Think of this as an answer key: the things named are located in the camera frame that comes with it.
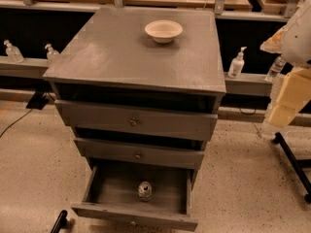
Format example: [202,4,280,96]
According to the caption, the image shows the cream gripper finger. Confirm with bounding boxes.
[267,68,311,128]
[259,27,285,53]

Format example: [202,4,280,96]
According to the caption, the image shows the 7up soda can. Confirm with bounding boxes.
[138,181,153,202]

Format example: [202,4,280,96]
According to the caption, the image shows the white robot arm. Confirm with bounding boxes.
[260,0,311,128]

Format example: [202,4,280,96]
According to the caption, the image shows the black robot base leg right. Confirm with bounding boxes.
[272,132,311,204]

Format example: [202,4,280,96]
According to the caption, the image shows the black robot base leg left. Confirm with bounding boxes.
[51,210,68,233]

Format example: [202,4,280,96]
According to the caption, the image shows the grey wooden drawer cabinet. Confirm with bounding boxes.
[42,6,227,181]

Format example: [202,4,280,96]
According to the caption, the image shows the grey middle drawer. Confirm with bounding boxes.
[74,138,204,170]

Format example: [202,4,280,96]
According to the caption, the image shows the grey top drawer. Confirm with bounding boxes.
[55,100,218,141]

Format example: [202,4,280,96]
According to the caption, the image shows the grey open bottom drawer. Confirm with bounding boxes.
[71,162,197,231]

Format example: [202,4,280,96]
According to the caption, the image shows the clear plastic water bottle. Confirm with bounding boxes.
[264,56,286,82]

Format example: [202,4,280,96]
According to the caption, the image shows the white pump lotion bottle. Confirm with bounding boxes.
[227,47,246,79]

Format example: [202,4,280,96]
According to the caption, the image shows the white paper bowl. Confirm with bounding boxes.
[145,20,183,44]

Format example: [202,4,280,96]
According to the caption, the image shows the black floor box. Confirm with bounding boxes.
[26,91,49,110]

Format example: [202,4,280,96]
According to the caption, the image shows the grey metal shelf rail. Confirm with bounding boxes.
[0,56,272,97]

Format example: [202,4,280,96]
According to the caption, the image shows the black floor cable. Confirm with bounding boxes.
[0,108,33,139]

